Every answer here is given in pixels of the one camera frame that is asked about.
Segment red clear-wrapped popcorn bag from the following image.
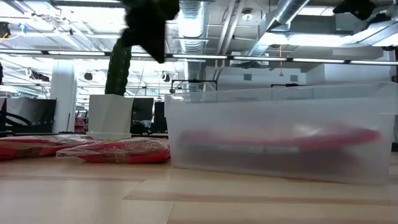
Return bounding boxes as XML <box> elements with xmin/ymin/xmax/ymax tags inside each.
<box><xmin>55</xmin><ymin>137</ymin><xmax>171</xmax><ymax>165</ymax></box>
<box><xmin>177</xmin><ymin>123</ymin><xmax>382</xmax><ymax>154</ymax></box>
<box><xmin>0</xmin><ymin>134</ymin><xmax>96</xmax><ymax>161</ymax></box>

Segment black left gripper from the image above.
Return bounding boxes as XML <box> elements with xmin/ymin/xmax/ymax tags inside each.
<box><xmin>119</xmin><ymin>0</ymin><xmax>180</xmax><ymax>65</ymax></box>

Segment black frame bar with lights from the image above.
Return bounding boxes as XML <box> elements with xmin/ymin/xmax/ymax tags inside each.
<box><xmin>0</xmin><ymin>48</ymin><xmax>398</xmax><ymax>67</ymax></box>

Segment yellow hanging cord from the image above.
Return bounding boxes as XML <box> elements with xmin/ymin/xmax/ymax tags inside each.
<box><xmin>278</xmin><ymin>45</ymin><xmax>285</xmax><ymax>77</ymax></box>

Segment black fabric panel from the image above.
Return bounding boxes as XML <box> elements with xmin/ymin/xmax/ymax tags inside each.
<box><xmin>6</xmin><ymin>98</ymin><xmax>57</xmax><ymax>134</ymax></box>

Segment black metal frame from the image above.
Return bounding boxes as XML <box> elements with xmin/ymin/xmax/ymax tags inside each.
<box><xmin>170</xmin><ymin>79</ymin><xmax>218</xmax><ymax>94</ymax></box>

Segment clear plastic storage bin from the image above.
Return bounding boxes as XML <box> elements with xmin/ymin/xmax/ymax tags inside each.
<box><xmin>164</xmin><ymin>81</ymin><xmax>398</xmax><ymax>187</ymax></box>

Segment tall green cactus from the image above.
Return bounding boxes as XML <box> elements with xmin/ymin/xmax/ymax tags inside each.
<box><xmin>104</xmin><ymin>37</ymin><xmax>133</xmax><ymax>96</ymax></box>

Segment black table edge rail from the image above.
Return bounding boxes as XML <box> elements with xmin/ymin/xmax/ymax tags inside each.
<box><xmin>0</xmin><ymin>131</ymin><xmax>170</xmax><ymax>140</ymax></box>

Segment white planter pot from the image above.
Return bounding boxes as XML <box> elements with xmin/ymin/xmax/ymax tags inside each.
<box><xmin>86</xmin><ymin>94</ymin><xmax>135</xmax><ymax>141</ymax></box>

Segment black computer monitor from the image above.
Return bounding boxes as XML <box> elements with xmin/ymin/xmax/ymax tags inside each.
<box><xmin>154</xmin><ymin>101</ymin><xmax>169</xmax><ymax>133</ymax></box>
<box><xmin>132</xmin><ymin>97</ymin><xmax>155</xmax><ymax>125</ymax></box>

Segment silver spiral air duct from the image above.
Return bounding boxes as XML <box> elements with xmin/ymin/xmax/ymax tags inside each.
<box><xmin>178</xmin><ymin>0</ymin><xmax>208</xmax><ymax>93</ymax></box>
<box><xmin>248</xmin><ymin>0</ymin><xmax>312</xmax><ymax>60</ymax></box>

